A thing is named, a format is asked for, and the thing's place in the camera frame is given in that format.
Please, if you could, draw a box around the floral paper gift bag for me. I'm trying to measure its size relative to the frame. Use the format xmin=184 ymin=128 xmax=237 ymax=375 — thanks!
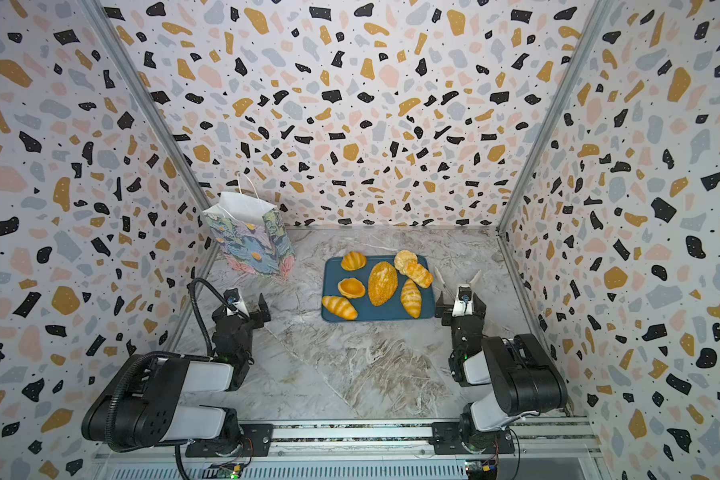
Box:
xmin=203 ymin=188 xmax=295 ymax=279

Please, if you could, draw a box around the golden shell bread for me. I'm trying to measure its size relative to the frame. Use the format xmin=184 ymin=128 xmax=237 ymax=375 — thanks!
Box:
xmin=337 ymin=277 xmax=366 ymax=299

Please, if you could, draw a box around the striped round bun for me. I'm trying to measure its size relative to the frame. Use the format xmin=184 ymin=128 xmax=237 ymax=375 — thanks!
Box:
xmin=340 ymin=251 xmax=367 ymax=271

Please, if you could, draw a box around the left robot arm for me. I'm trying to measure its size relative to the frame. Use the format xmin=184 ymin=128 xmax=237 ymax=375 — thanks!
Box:
xmin=81 ymin=289 xmax=271 ymax=457

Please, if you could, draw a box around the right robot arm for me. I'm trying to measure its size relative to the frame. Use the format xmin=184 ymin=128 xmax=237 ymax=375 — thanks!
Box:
xmin=431 ymin=285 xmax=568 ymax=455

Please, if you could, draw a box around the twisted cheese bread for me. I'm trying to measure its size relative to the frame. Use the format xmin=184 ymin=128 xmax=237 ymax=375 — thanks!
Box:
xmin=404 ymin=261 xmax=434 ymax=288

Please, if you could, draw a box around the striped croissant roll right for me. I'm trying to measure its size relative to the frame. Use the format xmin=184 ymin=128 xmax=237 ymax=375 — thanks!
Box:
xmin=400 ymin=279 xmax=423 ymax=319

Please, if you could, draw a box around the striped croissant roll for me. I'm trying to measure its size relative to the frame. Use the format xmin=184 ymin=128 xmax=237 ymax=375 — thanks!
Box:
xmin=400 ymin=279 xmax=423 ymax=319
xmin=322 ymin=296 xmax=358 ymax=320

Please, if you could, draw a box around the large seeded oval loaf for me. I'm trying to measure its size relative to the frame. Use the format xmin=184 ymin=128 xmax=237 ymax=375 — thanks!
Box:
xmin=368 ymin=261 xmax=398 ymax=306

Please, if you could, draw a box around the teal plastic tray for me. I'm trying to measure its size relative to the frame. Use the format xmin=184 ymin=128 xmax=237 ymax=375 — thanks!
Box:
xmin=321 ymin=251 xmax=435 ymax=323

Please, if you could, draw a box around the striped croissant roll left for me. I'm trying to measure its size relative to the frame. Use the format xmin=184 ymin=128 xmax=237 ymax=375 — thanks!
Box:
xmin=322 ymin=296 xmax=358 ymax=320

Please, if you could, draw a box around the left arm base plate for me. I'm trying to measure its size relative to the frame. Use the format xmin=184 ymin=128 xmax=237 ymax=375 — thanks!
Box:
xmin=185 ymin=423 xmax=274 ymax=460

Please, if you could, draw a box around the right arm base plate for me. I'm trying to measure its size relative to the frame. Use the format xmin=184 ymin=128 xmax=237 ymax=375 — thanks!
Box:
xmin=428 ymin=420 xmax=515 ymax=455

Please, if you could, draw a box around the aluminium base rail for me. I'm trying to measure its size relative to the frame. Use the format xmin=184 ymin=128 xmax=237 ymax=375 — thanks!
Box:
xmin=90 ymin=416 xmax=610 ymax=479

